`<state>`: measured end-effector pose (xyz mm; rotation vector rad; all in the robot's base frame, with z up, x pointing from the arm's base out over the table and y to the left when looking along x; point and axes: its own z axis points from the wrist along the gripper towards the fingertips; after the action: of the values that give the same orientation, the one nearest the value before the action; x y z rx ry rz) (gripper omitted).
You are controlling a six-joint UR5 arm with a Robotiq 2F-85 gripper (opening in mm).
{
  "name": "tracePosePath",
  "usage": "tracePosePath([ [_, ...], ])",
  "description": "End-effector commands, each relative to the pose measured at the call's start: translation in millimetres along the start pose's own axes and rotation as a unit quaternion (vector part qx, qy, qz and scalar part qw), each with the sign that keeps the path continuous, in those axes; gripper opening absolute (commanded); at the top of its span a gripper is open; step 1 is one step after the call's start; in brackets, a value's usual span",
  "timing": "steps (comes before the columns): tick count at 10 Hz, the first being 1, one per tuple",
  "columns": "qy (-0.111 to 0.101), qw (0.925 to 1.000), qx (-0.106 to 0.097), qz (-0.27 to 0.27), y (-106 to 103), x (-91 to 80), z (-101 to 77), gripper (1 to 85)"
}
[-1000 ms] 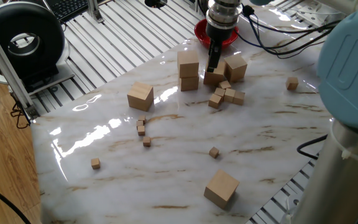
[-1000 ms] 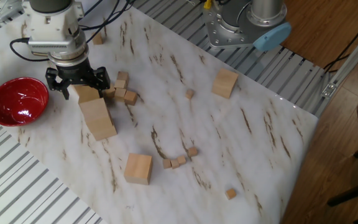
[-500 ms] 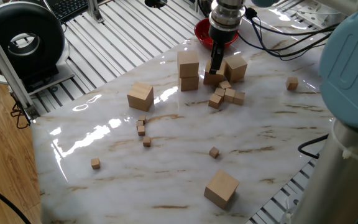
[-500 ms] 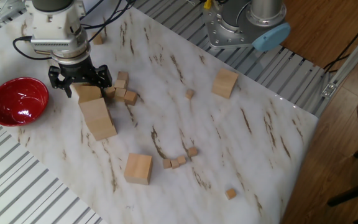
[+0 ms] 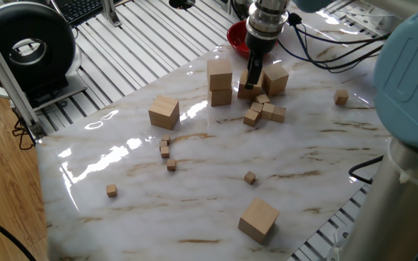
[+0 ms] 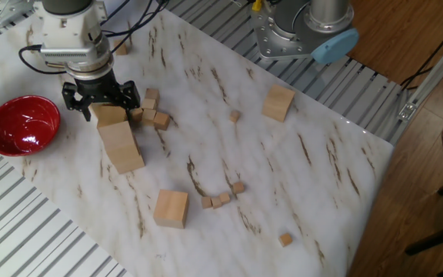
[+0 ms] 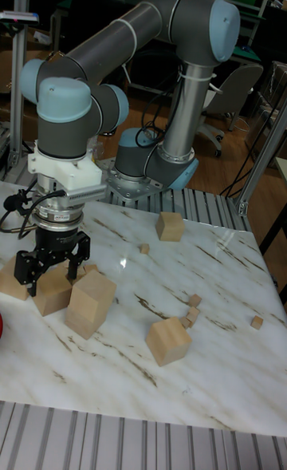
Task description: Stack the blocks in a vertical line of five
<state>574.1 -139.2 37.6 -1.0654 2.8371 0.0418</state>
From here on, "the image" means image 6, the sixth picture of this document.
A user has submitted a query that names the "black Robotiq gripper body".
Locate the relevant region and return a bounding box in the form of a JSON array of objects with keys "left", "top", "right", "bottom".
[{"left": 71, "top": 71, "right": 126, "bottom": 105}]

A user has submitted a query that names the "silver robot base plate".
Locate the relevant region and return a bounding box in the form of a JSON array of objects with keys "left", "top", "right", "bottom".
[{"left": 250, "top": 0, "right": 322, "bottom": 62}]

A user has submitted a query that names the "large wooden cube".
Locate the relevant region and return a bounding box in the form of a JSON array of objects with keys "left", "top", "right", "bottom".
[
  {"left": 97, "top": 119, "right": 141, "bottom": 159},
  {"left": 88, "top": 102, "right": 129, "bottom": 129},
  {"left": 108, "top": 142, "right": 146, "bottom": 175},
  {"left": 261, "top": 83, "right": 296, "bottom": 123},
  {"left": 152, "top": 189, "right": 190, "bottom": 230}
]

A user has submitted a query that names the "silver wrist camera bar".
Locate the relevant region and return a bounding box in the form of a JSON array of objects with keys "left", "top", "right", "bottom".
[{"left": 38, "top": 39, "right": 112, "bottom": 65}]

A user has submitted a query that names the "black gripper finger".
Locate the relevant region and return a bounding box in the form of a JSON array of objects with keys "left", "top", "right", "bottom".
[
  {"left": 118, "top": 79, "right": 142, "bottom": 113},
  {"left": 60, "top": 81, "right": 93, "bottom": 123}
]

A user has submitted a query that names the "medium wooden cube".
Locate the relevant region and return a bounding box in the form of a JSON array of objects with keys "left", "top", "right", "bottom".
[
  {"left": 140, "top": 98, "right": 158, "bottom": 112},
  {"left": 112, "top": 38, "right": 129, "bottom": 57},
  {"left": 153, "top": 111, "right": 172, "bottom": 132},
  {"left": 144, "top": 88, "right": 161, "bottom": 105},
  {"left": 141, "top": 108, "right": 157, "bottom": 128},
  {"left": 128, "top": 107, "right": 145, "bottom": 124}
]

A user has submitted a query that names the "aluminium frame profile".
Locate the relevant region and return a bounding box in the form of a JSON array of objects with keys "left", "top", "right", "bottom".
[{"left": 388, "top": 22, "right": 443, "bottom": 146}]

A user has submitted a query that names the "black stand leg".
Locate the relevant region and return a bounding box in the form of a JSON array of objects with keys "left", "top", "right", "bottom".
[{"left": 404, "top": 169, "right": 443, "bottom": 277}]

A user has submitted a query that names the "white printed wrist mount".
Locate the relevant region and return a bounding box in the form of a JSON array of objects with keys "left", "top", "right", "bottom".
[{"left": 32, "top": 0, "right": 110, "bottom": 51}]

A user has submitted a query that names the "marble pattern board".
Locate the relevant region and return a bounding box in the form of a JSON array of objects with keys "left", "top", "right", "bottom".
[{"left": 0, "top": 5, "right": 395, "bottom": 277}]

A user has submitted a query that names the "black floor cable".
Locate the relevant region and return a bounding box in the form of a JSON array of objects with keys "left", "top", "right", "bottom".
[{"left": 399, "top": 13, "right": 443, "bottom": 92}]

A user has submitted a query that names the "red bowl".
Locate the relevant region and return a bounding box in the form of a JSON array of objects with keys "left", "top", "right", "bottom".
[{"left": 0, "top": 95, "right": 62, "bottom": 158}]

